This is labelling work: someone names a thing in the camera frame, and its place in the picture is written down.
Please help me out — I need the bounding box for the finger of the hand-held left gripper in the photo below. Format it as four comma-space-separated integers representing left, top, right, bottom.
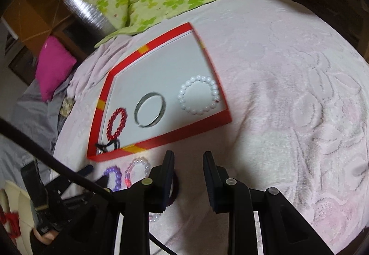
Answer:
94, 176, 113, 194
77, 165, 94, 179

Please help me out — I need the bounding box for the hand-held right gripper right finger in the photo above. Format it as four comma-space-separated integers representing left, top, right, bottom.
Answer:
202, 151, 335, 255

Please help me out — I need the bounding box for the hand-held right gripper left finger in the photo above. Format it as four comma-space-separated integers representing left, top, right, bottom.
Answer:
55, 150, 175, 255

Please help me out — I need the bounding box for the dark maroon band bracelet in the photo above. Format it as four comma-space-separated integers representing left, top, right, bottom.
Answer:
169, 177, 181, 206

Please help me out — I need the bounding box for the purple bead bracelet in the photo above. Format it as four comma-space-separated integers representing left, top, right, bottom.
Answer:
104, 166, 123, 192

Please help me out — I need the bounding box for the clear pink bead bracelet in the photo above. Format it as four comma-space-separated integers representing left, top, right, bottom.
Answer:
125, 158, 152, 188

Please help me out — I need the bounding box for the red shallow cardboard box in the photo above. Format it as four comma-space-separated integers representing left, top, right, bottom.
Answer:
86, 22, 233, 162

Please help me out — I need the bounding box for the person's left hand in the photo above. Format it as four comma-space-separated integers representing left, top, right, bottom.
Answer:
32, 229, 59, 246

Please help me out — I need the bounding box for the cream and red cloth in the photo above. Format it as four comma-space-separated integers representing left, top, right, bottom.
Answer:
0, 181, 36, 255

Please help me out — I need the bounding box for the grey bed sheet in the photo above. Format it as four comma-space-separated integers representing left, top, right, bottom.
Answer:
0, 78, 74, 186

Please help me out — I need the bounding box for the small floral cloth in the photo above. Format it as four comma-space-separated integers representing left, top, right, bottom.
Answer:
59, 96, 76, 116

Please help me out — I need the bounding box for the silver metal bangle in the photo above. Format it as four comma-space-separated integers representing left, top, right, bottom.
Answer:
134, 93, 167, 129

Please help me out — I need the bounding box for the magenta pillow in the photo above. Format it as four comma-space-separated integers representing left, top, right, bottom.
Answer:
35, 36, 77, 101

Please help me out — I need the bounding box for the silver foil sheet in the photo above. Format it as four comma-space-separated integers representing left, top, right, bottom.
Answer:
62, 0, 115, 38

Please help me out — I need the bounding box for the brown cardboard box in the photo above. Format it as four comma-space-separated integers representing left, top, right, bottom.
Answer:
5, 0, 76, 52

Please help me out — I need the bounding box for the black hair tie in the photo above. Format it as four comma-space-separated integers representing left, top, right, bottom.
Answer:
95, 140, 122, 155

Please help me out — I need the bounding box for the red bead bracelet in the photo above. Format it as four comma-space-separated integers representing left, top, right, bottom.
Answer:
106, 108, 128, 140

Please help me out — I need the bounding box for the white bead bracelet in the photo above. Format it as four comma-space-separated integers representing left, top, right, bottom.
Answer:
177, 75, 222, 115

